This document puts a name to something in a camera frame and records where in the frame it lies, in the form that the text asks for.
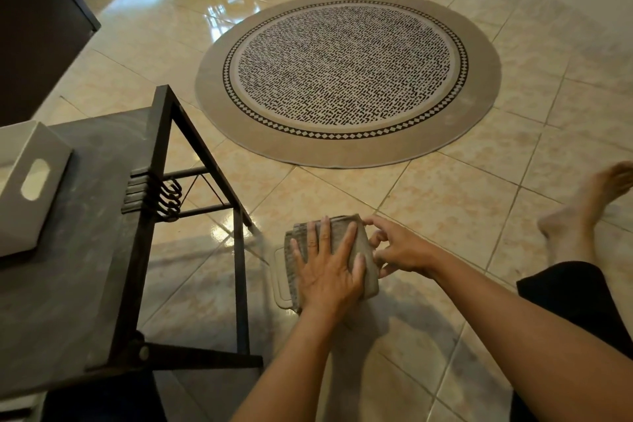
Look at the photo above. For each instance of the grey cloth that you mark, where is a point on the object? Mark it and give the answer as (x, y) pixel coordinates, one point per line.
(341, 233)

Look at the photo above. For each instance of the dark brown cabinet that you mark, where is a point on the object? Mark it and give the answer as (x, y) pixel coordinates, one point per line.
(34, 31)

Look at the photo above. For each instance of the person's right leg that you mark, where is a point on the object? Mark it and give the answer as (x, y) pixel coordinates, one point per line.
(573, 224)

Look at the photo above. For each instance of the person's right forearm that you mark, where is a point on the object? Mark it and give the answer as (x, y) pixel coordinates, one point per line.
(519, 337)

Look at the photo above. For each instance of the black shorts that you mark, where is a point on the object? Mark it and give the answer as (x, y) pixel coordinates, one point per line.
(573, 298)

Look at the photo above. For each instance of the round patterned beige rug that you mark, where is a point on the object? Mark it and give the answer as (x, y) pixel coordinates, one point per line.
(346, 80)

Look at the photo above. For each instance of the person's right hand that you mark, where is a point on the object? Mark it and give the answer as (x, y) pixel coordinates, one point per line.
(408, 253)

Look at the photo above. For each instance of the person's left little finger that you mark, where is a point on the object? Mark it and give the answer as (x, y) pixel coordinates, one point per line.
(297, 253)

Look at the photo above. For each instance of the person's left forearm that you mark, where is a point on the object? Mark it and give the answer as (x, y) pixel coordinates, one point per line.
(292, 367)

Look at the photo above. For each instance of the person's left middle finger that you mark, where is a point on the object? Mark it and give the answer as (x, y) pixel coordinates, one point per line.
(325, 238)

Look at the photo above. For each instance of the person's right fingers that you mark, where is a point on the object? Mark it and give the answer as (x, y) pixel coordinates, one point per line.
(383, 229)

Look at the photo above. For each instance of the person's left thumb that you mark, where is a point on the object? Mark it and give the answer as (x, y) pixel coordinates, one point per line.
(359, 269)

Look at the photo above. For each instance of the black metal table grey top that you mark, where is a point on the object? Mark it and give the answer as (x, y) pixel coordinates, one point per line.
(74, 248)

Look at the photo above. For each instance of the person's left hand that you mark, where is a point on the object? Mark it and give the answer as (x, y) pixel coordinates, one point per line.
(324, 278)

